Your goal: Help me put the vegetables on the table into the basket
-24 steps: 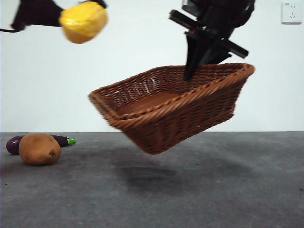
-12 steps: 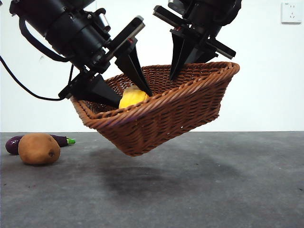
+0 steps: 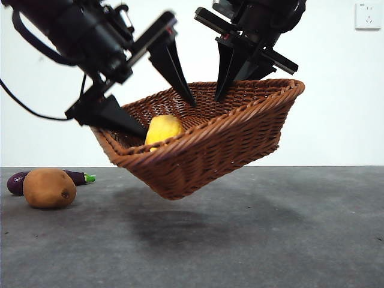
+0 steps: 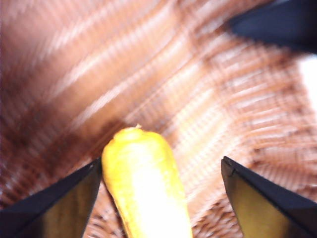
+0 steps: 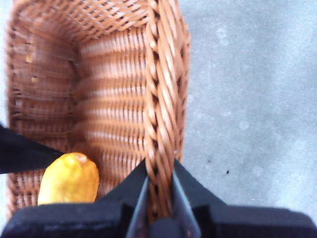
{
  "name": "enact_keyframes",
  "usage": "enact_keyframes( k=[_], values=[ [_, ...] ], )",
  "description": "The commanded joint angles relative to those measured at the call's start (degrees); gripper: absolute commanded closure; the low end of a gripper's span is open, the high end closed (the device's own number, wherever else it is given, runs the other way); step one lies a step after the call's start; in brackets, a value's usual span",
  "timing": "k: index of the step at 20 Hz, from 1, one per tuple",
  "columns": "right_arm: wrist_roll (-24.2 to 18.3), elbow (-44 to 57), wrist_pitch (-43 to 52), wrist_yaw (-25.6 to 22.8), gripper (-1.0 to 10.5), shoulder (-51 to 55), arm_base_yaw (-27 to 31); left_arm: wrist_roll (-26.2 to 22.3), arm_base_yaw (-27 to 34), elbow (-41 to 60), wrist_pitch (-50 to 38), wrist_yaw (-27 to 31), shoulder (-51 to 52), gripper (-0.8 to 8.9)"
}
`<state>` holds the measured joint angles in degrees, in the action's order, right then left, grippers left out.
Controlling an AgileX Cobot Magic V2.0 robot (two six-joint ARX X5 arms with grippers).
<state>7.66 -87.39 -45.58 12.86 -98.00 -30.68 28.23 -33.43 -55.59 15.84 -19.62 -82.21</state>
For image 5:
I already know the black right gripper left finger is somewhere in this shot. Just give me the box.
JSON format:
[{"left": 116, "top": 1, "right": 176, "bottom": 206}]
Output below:
[{"left": 0, "top": 160, "right": 149, "bottom": 238}]

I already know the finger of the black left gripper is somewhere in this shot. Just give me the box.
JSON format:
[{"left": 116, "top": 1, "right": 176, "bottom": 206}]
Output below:
[{"left": 0, "top": 123, "right": 61, "bottom": 175}]

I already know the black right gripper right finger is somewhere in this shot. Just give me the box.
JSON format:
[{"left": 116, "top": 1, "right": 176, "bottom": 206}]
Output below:
[{"left": 172, "top": 158, "right": 317, "bottom": 238}]

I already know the yellow toy corn cob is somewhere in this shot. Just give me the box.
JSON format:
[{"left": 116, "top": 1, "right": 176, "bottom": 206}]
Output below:
[{"left": 37, "top": 152, "right": 100, "bottom": 206}]

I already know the brown woven wicker basket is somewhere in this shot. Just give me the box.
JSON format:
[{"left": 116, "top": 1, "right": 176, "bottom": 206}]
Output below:
[{"left": 4, "top": 0, "right": 191, "bottom": 221}]

